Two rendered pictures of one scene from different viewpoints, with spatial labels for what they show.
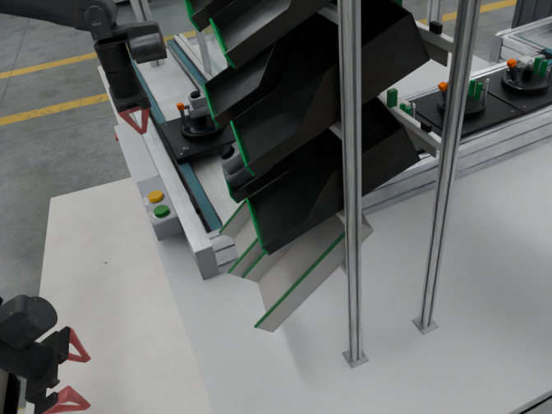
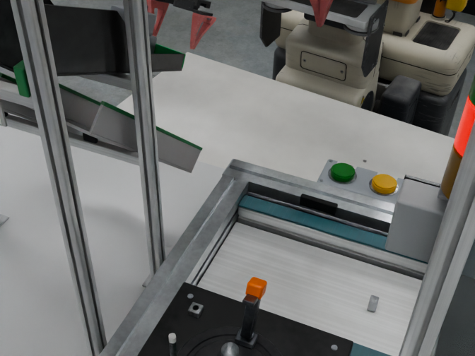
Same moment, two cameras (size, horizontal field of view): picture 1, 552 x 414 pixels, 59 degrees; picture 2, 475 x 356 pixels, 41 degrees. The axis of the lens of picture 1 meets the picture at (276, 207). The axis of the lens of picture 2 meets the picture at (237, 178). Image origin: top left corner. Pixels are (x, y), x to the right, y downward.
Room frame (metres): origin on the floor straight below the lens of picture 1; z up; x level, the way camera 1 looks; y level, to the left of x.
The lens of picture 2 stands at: (1.37, -0.45, 1.65)
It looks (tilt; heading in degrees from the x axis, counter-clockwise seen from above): 41 degrees down; 130
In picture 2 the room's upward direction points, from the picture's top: 2 degrees clockwise
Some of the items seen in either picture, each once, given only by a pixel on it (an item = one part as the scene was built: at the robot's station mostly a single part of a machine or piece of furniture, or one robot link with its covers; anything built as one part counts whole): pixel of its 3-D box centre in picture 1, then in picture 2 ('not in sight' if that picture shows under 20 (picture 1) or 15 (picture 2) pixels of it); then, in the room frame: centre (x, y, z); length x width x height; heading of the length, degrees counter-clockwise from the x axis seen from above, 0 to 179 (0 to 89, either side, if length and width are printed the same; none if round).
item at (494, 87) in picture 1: (528, 71); not in sight; (1.33, -0.83, 1.01); 0.24 x 0.24 x 0.13; 18
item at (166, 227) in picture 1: (158, 205); (380, 199); (1.05, 0.32, 0.93); 0.21 x 0.07 x 0.06; 18
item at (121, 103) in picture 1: (124, 83); not in sight; (0.93, 0.26, 1.35); 0.10 x 0.07 x 0.07; 18
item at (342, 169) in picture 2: (161, 212); (342, 174); (0.98, 0.29, 0.96); 0.04 x 0.04 x 0.02
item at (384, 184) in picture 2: (155, 197); (383, 185); (1.05, 0.32, 0.96); 0.04 x 0.04 x 0.02
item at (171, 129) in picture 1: (204, 131); not in sight; (1.36, 0.19, 0.96); 0.24 x 0.24 x 0.02; 18
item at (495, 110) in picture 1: (462, 94); not in sight; (1.25, -0.60, 1.01); 0.24 x 0.24 x 0.13; 18
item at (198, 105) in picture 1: (200, 102); not in sight; (1.36, 0.18, 1.06); 0.08 x 0.04 x 0.07; 107
